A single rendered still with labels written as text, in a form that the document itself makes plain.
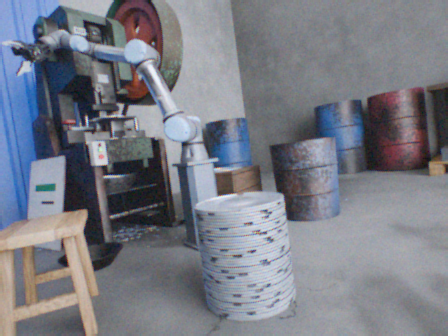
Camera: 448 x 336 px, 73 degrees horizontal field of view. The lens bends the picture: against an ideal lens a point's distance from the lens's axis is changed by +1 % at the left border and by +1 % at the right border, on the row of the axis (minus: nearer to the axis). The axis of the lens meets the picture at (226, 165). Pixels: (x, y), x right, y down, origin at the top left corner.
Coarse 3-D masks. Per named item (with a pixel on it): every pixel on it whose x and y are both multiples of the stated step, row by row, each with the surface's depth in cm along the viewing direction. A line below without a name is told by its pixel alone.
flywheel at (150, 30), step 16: (144, 0) 218; (128, 16) 236; (144, 16) 224; (128, 32) 239; (144, 32) 227; (160, 32) 210; (160, 48) 212; (160, 64) 215; (128, 96) 244; (144, 96) 232
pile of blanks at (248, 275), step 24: (216, 216) 86; (240, 216) 84; (264, 216) 88; (216, 240) 87; (240, 240) 84; (264, 240) 86; (288, 240) 94; (216, 264) 88; (240, 264) 85; (264, 264) 86; (288, 264) 93; (216, 288) 90; (240, 288) 85; (264, 288) 86; (288, 288) 92; (216, 312) 92; (240, 312) 87; (264, 312) 86
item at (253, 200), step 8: (256, 192) 111; (264, 192) 109; (272, 192) 106; (208, 200) 108; (216, 200) 107; (224, 200) 101; (232, 200) 99; (240, 200) 97; (248, 200) 95; (256, 200) 95; (264, 200) 95; (272, 200) 93; (280, 200) 91; (200, 208) 96; (208, 208) 94; (216, 208) 92; (224, 208) 90; (232, 208) 89; (240, 208) 87; (248, 208) 84; (256, 208) 85
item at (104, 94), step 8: (96, 64) 200; (104, 64) 205; (96, 72) 200; (104, 72) 204; (96, 80) 200; (104, 80) 204; (112, 80) 208; (96, 88) 198; (104, 88) 203; (112, 88) 208; (88, 96) 204; (96, 96) 199; (104, 96) 198; (112, 96) 203; (88, 104) 205; (96, 104) 199; (104, 104) 203; (112, 104) 207
